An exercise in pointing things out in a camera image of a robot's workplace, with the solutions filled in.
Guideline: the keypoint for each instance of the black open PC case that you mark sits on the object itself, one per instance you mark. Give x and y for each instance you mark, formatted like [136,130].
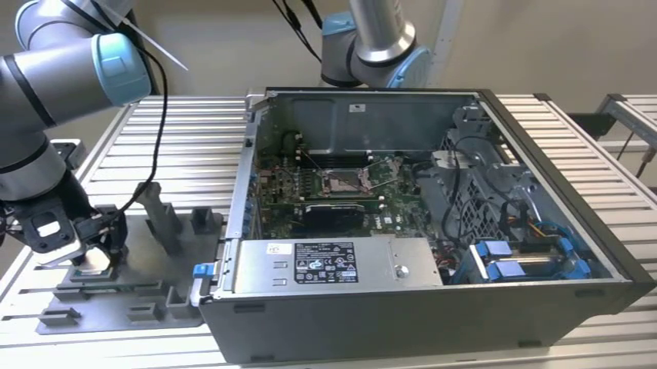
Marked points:
[359,326]

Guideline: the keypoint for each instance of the aluminium side table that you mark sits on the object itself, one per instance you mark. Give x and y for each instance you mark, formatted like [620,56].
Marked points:
[632,111]

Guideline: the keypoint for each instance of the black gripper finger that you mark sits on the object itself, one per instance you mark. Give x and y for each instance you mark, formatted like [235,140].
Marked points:
[119,250]
[80,255]

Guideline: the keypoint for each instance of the grey metal drive cage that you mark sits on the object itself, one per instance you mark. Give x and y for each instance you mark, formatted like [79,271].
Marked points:
[462,200]

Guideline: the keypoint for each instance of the silver power supply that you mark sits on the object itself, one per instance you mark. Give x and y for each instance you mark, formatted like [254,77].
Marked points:
[256,269]

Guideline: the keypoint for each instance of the black table connector bracket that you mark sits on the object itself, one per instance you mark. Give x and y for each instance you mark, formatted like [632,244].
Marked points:
[590,123]

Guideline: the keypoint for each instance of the CPU socket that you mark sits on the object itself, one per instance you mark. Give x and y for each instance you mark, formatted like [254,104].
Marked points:
[340,184]

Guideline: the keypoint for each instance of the black RAM slot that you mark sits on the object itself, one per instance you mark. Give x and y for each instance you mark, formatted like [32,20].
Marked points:
[334,157]
[335,160]
[334,153]

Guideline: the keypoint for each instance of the blue plastic case latch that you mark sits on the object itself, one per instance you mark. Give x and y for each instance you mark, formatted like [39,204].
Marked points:
[202,270]

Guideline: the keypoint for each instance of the blue disk carrier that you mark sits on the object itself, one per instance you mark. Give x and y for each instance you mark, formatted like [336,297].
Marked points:
[493,248]
[505,271]

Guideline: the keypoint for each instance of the black graphics card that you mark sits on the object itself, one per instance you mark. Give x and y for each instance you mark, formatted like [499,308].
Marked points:
[334,217]

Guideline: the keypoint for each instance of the white wall rail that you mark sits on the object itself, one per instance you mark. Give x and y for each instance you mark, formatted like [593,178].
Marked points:
[445,46]

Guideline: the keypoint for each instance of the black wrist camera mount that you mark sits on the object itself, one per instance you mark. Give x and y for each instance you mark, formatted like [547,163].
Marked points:
[25,227]

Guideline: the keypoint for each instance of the grey plastic parts rack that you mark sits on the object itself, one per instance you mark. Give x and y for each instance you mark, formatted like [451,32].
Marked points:
[139,265]

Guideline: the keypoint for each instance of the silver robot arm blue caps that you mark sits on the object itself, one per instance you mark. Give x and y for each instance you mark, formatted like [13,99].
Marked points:
[56,77]

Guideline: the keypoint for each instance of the thin metal locking lever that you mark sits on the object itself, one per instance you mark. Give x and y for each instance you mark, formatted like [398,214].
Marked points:
[311,160]

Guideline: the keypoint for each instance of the green motherboard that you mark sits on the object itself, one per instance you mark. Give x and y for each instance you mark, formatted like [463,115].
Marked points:
[395,184]

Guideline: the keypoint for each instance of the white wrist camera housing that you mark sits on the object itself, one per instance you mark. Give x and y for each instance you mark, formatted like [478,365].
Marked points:
[56,255]

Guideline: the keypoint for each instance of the white zip tie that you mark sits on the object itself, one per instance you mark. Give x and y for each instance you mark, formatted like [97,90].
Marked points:
[153,44]

